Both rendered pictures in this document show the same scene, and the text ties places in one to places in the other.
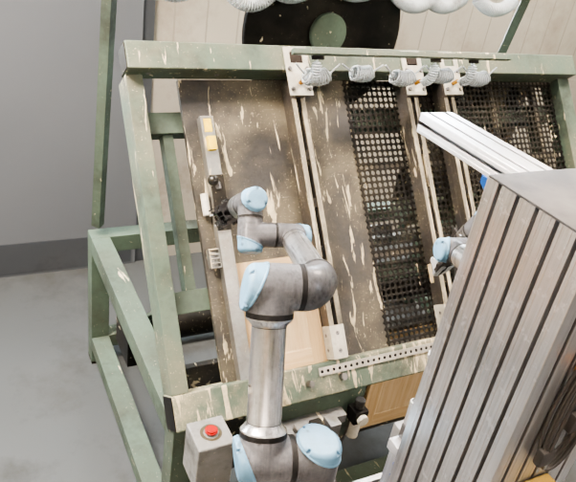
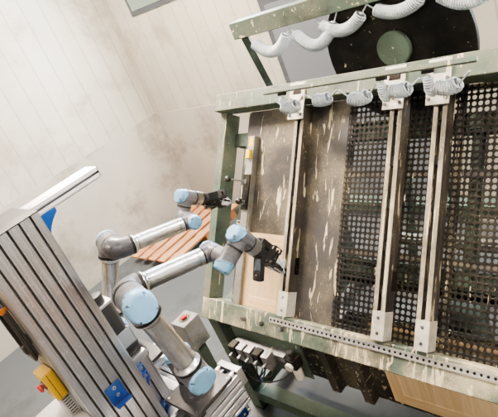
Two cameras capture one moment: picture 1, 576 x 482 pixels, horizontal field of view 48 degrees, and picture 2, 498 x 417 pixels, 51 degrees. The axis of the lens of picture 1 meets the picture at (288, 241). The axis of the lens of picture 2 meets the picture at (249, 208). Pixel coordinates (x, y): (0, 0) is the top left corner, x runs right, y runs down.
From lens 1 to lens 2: 293 cm
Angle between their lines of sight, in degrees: 72
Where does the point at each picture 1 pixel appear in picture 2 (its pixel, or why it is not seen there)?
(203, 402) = (213, 305)
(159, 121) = (241, 139)
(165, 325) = not seen: hidden behind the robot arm
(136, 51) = (219, 101)
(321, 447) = not seen: hidden behind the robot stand
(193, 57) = (242, 100)
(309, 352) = (274, 304)
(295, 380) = (256, 317)
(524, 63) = not seen: outside the picture
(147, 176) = (217, 173)
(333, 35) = (397, 50)
